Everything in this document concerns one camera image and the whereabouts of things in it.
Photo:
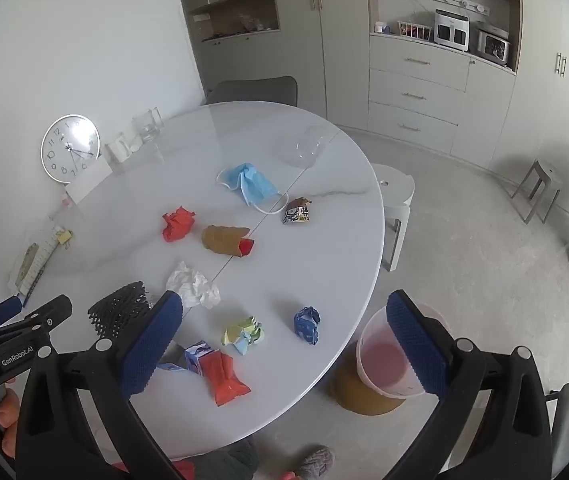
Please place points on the beige drawer unit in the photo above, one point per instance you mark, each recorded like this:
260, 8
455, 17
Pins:
414, 97

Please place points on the person's grey slipper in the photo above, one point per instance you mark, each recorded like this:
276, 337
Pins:
314, 461

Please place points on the white plastic trash bin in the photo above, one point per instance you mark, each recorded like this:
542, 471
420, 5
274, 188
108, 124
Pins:
382, 365

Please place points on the white mug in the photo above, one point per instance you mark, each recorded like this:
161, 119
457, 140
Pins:
117, 150

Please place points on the white toaster oven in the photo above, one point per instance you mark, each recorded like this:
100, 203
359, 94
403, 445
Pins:
450, 30

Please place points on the beige built-in cabinet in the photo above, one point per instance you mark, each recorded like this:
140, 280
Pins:
344, 35

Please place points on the small white jar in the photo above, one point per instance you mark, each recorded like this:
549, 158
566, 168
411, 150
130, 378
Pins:
380, 27

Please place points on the grey dining chair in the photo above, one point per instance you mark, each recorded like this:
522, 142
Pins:
252, 91

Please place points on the brown round base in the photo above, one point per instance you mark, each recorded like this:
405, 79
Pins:
354, 395

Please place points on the pile of small clutter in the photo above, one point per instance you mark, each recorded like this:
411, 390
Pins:
244, 25

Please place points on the red paper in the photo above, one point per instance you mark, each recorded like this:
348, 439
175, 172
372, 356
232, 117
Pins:
178, 224

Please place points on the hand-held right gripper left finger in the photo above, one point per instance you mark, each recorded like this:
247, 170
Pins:
152, 345

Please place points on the person's quilted teal garment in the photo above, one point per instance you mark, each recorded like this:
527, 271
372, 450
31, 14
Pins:
227, 465

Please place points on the round white wall clock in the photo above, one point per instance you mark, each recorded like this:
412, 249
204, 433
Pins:
69, 147

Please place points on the blue wrapper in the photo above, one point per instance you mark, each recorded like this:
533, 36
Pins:
307, 325

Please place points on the person's left hand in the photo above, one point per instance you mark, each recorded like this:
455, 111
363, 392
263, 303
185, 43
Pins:
8, 410

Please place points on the silver microwave oven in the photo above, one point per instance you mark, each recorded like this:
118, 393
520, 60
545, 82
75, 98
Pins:
492, 45

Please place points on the clear glass mug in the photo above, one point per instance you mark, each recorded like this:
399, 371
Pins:
147, 127

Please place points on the brown printed snack wrapper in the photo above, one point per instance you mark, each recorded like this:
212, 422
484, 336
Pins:
298, 211

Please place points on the white plastic stool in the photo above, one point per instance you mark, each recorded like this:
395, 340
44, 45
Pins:
394, 185

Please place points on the orange snack packet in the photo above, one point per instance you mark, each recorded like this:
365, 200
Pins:
224, 377

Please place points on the clear plastic container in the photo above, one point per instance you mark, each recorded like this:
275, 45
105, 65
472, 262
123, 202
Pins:
306, 146

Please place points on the blue face mask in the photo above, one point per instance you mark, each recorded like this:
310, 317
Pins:
252, 180

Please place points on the stack of white papers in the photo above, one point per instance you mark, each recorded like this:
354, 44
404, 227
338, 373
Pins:
39, 270

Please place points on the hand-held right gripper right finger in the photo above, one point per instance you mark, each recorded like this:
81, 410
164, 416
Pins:
417, 345

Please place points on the yellow green paper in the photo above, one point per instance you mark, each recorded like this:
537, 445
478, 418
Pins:
242, 335

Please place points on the grey metal-legged stool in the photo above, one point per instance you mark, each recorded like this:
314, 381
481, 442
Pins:
544, 172

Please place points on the blue white small carton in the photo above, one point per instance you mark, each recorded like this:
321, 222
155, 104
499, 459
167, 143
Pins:
195, 355

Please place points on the white tissue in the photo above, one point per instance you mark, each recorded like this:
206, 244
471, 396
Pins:
192, 285

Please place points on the white card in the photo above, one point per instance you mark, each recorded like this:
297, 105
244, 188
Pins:
87, 182

